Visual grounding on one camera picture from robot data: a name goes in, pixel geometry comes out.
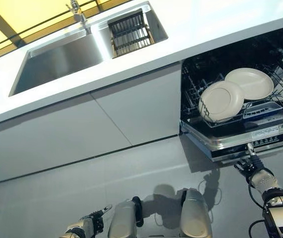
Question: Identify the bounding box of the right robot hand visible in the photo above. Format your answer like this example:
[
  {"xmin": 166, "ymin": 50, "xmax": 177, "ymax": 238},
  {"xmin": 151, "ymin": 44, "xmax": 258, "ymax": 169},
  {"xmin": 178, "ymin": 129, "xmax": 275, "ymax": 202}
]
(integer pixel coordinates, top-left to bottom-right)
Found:
[{"xmin": 233, "ymin": 143, "xmax": 280, "ymax": 192}]

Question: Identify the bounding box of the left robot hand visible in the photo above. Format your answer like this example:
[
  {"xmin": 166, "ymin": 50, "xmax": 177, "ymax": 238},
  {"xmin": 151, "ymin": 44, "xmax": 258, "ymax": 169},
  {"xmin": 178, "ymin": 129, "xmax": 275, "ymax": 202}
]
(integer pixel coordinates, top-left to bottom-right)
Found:
[{"xmin": 80, "ymin": 203, "xmax": 114, "ymax": 234}]

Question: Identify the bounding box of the small speckled beige plate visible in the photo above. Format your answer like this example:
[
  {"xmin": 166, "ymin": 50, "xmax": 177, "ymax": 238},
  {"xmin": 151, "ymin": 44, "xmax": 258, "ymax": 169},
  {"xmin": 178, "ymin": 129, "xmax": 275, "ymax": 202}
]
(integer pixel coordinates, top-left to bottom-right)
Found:
[{"xmin": 198, "ymin": 80, "xmax": 245, "ymax": 123}]

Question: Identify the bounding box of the large beige plate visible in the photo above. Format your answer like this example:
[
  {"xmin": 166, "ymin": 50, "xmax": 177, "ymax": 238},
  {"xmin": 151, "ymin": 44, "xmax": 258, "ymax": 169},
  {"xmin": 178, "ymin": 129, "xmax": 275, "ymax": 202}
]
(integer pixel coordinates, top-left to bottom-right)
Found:
[{"xmin": 224, "ymin": 67, "xmax": 275, "ymax": 101}]

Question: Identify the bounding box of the black left robot foot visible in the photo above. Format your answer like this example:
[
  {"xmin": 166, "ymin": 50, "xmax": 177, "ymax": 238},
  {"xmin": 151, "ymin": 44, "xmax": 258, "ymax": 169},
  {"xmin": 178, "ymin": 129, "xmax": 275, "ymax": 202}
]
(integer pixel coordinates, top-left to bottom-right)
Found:
[{"xmin": 131, "ymin": 196, "xmax": 143, "ymax": 228}]

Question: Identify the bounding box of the black robot foot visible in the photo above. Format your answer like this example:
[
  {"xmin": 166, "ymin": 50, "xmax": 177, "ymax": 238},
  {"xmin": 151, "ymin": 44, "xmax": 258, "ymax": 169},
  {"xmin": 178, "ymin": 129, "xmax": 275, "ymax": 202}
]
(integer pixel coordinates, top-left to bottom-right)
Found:
[
  {"xmin": 176, "ymin": 188, "xmax": 189, "ymax": 207},
  {"xmin": 131, "ymin": 196, "xmax": 143, "ymax": 228}
]

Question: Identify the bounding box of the silver right robot leg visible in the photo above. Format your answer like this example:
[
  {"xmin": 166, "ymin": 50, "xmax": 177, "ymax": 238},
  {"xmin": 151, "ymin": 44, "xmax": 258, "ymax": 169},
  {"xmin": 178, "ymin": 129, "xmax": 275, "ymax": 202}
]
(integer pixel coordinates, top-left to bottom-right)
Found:
[{"xmin": 180, "ymin": 189, "xmax": 213, "ymax": 238}]

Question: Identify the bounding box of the black right robot foot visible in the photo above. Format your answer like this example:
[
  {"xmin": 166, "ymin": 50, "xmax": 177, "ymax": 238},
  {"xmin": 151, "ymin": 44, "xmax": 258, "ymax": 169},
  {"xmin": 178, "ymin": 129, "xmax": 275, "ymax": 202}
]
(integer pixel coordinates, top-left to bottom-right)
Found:
[{"xmin": 176, "ymin": 188, "xmax": 189, "ymax": 207}]

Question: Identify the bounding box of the stainless steel kitchen sink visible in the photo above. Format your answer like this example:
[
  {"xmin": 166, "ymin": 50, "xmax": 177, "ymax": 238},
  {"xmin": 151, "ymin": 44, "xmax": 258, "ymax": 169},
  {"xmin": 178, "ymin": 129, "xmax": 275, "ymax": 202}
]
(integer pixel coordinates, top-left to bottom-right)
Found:
[{"xmin": 8, "ymin": 1, "xmax": 169, "ymax": 97}]

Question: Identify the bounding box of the black sink dish rack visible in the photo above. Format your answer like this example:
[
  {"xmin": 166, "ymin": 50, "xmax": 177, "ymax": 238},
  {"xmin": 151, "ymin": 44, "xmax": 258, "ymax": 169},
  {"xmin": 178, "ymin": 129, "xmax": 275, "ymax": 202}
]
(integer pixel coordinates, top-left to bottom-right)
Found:
[{"xmin": 107, "ymin": 8, "xmax": 155, "ymax": 59}]

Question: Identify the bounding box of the chrome gooseneck kitchen faucet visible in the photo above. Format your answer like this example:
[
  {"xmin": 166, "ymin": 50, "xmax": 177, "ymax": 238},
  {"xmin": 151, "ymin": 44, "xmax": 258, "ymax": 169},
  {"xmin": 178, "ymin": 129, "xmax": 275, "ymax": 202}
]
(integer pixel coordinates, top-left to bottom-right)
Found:
[{"xmin": 66, "ymin": 0, "xmax": 90, "ymax": 31}]

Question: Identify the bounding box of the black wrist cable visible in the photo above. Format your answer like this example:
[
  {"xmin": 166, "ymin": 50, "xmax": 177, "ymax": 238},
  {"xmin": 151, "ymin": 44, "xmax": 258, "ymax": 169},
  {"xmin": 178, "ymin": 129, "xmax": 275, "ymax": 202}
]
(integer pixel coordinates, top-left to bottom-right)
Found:
[{"xmin": 247, "ymin": 173, "xmax": 269, "ymax": 238}]

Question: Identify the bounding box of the silver dishwasher door handle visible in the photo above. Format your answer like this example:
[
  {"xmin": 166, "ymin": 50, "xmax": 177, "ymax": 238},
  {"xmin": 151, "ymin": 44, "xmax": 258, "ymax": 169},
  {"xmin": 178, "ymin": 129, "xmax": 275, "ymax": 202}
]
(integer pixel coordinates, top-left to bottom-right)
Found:
[{"xmin": 220, "ymin": 155, "xmax": 253, "ymax": 165}]

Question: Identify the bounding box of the dark metal window frame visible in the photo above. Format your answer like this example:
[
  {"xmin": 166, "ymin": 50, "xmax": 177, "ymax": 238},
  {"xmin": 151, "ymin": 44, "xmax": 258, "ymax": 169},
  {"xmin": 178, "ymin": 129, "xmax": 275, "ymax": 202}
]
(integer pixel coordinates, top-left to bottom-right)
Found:
[{"xmin": 0, "ymin": 0, "xmax": 102, "ymax": 65}]

